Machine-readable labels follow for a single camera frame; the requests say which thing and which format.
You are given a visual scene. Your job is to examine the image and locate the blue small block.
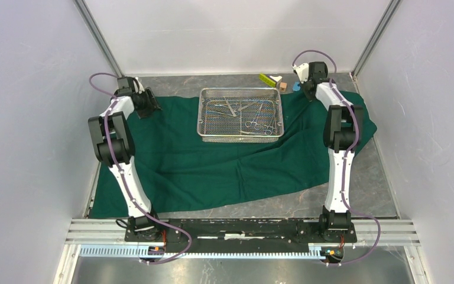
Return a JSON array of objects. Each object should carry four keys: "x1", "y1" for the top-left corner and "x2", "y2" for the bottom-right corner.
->
[{"x1": 292, "y1": 82, "x2": 301, "y2": 92}]

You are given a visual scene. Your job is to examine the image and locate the brown wooden cube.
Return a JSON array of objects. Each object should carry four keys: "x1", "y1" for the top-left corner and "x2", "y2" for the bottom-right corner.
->
[{"x1": 278, "y1": 82, "x2": 287, "y2": 92}]

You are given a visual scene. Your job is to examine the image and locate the green surgical cloth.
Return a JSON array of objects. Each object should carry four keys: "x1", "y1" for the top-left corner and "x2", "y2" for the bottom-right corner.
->
[{"x1": 89, "y1": 90, "x2": 378, "y2": 220}]

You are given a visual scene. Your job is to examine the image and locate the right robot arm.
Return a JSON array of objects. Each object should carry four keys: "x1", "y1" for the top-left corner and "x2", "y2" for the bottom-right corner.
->
[{"x1": 294, "y1": 62, "x2": 364, "y2": 243}]

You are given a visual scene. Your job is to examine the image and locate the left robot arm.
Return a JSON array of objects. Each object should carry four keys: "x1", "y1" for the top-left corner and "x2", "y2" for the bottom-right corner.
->
[{"x1": 87, "y1": 76, "x2": 164, "y2": 241}]

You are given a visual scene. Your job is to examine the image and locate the white small block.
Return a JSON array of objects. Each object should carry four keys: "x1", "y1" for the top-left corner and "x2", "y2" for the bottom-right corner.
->
[{"x1": 269, "y1": 76, "x2": 282, "y2": 88}]

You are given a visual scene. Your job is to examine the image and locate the yellow-green lego brick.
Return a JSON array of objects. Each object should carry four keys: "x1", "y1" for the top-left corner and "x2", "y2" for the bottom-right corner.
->
[{"x1": 259, "y1": 73, "x2": 278, "y2": 88}]

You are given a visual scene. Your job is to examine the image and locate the metal mesh instrument tray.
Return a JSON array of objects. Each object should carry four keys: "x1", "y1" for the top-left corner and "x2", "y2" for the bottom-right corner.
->
[{"x1": 197, "y1": 88, "x2": 284, "y2": 143}]

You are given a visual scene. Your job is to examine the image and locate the steel tweezers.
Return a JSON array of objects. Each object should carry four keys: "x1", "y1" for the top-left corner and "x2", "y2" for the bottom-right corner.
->
[{"x1": 224, "y1": 97, "x2": 236, "y2": 117}]

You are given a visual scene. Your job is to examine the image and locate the steel forceps with ring handles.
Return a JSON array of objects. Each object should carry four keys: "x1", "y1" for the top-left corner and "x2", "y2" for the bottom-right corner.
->
[{"x1": 245, "y1": 102, "x2": 264, "y2": 130}]

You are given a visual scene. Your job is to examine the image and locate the flat steel scalpel handle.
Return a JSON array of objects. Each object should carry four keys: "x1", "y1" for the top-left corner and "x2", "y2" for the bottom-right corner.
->
[{"x1": 235, "y1": 102, "x2": 255, "y2": 114}]

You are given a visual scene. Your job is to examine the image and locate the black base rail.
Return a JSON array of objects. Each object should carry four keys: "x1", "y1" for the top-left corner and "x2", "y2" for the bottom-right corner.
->
[{"x1": 122, "y1": 217, "x2": 358, "y2": 259}]

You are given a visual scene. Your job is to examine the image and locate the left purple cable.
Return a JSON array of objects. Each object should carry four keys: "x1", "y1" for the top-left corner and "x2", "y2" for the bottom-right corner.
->
[{"x1": 89, "y1": 72, "x2": 193, "y2": 266}]

